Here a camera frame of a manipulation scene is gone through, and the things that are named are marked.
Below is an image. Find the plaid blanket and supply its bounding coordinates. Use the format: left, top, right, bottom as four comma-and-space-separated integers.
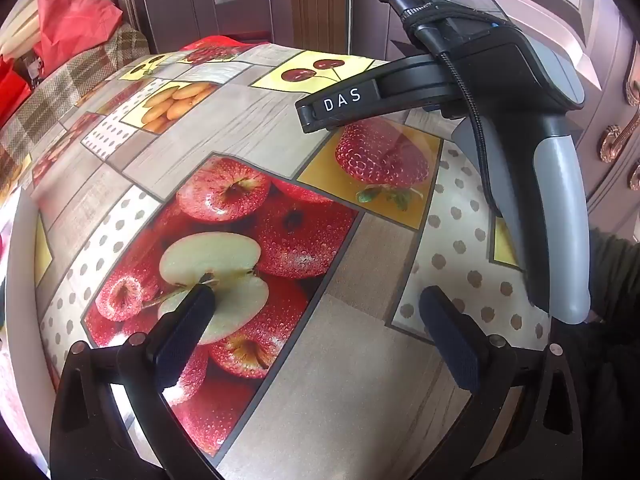
0, 27, 151, 196

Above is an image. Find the brown door with gold handle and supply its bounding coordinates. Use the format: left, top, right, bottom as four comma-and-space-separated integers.
470, 0, 640, 241

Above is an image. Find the gold door handle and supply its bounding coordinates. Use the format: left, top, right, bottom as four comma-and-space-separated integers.
598, 80, 640, 163

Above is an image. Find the red nonwoven bag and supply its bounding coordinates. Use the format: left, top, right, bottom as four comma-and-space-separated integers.
34, 0, 123, 73

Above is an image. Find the person's right forearm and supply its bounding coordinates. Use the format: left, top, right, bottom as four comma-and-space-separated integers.
565, 227, 640, 480

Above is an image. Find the brown panelled door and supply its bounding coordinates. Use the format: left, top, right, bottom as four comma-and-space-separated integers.
117, 0, 351, 53

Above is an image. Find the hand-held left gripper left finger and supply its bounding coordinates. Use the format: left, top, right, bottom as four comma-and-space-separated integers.
49, 284, 226, 480

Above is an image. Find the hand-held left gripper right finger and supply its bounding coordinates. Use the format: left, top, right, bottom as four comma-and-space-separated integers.
419, 285, 583, 480

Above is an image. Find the fruit print tablecloth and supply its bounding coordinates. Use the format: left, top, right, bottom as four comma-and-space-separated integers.
0, 35, 556, 480

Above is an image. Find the black braided cable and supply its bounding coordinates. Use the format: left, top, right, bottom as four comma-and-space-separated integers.
390, 0, 503, 218

